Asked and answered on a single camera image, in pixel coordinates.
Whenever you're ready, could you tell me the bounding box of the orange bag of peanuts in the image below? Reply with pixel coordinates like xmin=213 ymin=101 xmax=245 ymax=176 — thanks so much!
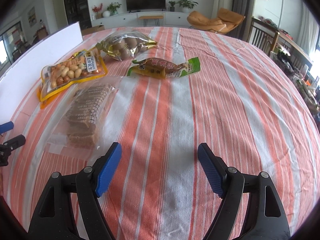
xmin=37 ymin=48 xmax=107 ymax=109

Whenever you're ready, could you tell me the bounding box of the clear bag of brown biscuits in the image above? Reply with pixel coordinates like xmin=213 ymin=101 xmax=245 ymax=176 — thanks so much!
xmin=45 ymin=76 xmax=122 ymax=160

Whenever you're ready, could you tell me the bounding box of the green chicken leg snack pack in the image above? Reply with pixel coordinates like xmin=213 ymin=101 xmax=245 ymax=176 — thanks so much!
xmin=127 ymin=57 xmax=201 ymax=79

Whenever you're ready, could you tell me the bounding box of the white cardboard box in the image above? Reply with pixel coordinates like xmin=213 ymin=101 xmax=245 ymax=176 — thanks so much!
xmin=1 ymin=22 xmax=83 ymax=123

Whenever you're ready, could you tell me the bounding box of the orange white striped tablecloth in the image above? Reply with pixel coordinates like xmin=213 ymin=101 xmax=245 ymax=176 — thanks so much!
xmin=1 ymin=27 xmax=319 ymax=239

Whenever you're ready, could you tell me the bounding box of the red flower vase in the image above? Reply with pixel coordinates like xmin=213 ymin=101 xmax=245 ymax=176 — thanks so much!
xmin=92 ymin=3 xmax=103 ymax=19

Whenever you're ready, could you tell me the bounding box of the cluttered wooden side table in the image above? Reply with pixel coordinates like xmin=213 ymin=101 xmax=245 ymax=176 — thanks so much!
xmin=257 ymin=16 xmax=320 ymax=116

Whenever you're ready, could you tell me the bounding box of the green plant left of tv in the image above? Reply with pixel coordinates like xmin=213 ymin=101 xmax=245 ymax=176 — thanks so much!
xmin=107 ymin=2 xmax=121 ymax=15

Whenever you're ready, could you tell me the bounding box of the white tv cabinet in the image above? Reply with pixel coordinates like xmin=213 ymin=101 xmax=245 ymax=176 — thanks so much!
xmin=91 ymin=11 xmax=191 ymax=29

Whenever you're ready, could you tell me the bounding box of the dark wooden dining chair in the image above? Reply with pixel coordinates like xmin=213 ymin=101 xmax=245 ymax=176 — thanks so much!
xmin=247 ymin=17 xmax=280 ymax=56

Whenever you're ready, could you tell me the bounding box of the small wooden bench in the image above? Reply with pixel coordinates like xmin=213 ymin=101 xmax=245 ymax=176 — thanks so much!
xmin=138 ymin=15 xmax=164 ymax=27

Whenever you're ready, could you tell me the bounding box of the black television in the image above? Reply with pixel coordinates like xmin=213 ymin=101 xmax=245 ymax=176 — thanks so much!
xmin=126 ymin=0 xmax=166 ymax=11

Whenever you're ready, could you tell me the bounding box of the orange lounge chair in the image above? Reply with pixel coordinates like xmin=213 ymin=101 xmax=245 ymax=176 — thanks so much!
xmin=187 ymin=8 xmax=245 ymax=35

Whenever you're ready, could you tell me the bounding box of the small dark potted plant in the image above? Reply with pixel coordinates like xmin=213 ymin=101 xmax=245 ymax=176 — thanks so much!
xmin=168 ymin=1 xmax=176 ymax=12

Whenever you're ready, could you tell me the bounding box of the green potted plant right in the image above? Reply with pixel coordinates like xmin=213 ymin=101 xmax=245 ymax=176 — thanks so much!
xmin=177 ymin=0 xmax=199 ymax=13

